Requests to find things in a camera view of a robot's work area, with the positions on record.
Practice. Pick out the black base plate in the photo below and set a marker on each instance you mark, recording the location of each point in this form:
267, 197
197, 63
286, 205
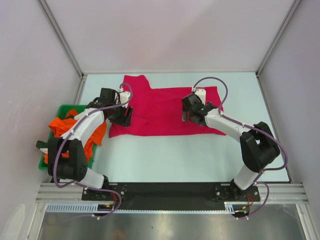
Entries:
181, 196

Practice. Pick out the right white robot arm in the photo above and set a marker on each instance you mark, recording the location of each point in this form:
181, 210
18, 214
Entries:
258, 147

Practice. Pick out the orange t shirt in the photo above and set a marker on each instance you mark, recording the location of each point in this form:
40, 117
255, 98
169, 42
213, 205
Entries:
61, 125

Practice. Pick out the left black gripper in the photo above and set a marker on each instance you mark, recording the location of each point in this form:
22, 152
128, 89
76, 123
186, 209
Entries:
123, 120

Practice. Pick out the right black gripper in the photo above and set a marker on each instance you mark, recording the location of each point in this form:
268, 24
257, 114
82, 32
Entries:
185, 113

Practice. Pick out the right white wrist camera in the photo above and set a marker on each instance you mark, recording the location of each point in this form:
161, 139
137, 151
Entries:
201, 93

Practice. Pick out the magenta t shirt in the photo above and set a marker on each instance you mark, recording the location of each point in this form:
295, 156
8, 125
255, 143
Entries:
157, 112

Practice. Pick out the black white garment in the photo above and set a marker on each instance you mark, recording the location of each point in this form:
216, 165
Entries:
42, 146

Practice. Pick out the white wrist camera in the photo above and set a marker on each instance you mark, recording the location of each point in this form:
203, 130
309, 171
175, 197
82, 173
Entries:
124, 97
201, 93

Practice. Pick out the white slotted cable duct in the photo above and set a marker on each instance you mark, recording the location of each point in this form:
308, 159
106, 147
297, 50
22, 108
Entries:
106, 208

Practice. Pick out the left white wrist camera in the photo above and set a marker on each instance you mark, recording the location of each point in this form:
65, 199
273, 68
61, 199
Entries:
124, 97

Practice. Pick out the green plastic bin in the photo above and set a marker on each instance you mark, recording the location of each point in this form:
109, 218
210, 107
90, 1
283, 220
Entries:
43, 164

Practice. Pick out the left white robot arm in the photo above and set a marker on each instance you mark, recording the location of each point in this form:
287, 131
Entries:
67, 162

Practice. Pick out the aluminium frame rail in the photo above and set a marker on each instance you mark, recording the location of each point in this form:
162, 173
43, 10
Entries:
279, 193

